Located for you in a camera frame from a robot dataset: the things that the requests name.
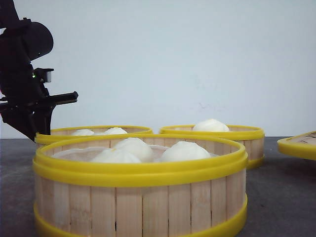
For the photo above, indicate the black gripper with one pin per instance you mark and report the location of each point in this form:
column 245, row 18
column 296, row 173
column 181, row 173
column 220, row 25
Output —
column 22, row 91

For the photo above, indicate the yellow rimmed steamer lid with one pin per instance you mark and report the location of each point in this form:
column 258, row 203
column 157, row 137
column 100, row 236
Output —
column 301, row 146

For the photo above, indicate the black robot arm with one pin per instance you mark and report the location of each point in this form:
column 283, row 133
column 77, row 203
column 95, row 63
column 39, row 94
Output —
column 22, row 41

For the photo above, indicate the back left white bun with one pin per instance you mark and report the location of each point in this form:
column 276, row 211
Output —
column 82, row 132

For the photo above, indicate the front left white bun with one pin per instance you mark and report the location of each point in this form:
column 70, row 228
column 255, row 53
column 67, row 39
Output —
column 115, row 156

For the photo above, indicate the middle white bun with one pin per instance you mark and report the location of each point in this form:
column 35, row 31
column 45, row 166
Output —
column 137, row 147

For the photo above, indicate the front bamboo steamer basket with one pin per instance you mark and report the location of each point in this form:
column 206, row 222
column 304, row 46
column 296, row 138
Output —
column 196, row 198

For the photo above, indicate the front right white bun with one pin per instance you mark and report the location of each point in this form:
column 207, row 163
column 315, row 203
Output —
column 183, row 151

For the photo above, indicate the white bun orange dot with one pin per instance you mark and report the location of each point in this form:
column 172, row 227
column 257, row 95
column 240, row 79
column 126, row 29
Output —
column 211, row 125

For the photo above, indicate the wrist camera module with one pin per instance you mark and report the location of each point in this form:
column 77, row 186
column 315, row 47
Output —
column 43, row 74

